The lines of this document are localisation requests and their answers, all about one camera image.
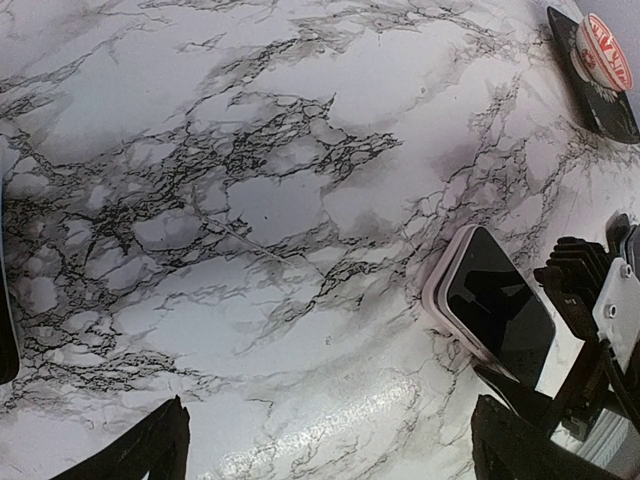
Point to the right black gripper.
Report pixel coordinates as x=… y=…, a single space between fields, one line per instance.
x=573 y=277

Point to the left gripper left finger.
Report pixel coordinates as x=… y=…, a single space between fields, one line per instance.
x=155 y=448

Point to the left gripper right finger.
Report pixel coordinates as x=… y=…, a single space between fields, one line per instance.
x=505 y=446

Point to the black phone with silver edge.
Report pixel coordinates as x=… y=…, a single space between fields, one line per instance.
x=495 y=301

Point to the pink phone case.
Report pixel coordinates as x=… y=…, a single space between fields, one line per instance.
x=436 y=294

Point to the black floral cloth mat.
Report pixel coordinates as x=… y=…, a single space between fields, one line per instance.
x=603 y=111

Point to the red white patterned bowl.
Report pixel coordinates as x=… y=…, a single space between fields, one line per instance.
x=597 y=56

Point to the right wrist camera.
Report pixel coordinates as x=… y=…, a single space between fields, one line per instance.
x=616 y=311

